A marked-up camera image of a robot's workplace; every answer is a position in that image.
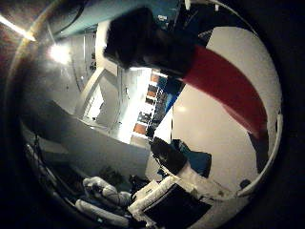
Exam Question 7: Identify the blue chair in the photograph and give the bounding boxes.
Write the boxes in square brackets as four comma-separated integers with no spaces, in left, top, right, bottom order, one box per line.
[162,79,183,113]

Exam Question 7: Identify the red cloth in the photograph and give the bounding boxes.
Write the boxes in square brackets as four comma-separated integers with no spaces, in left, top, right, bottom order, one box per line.
[103,6,272,139]

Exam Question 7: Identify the dark blue cloth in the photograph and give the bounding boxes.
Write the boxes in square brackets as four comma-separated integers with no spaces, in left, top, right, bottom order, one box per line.
[171,138,214,179]

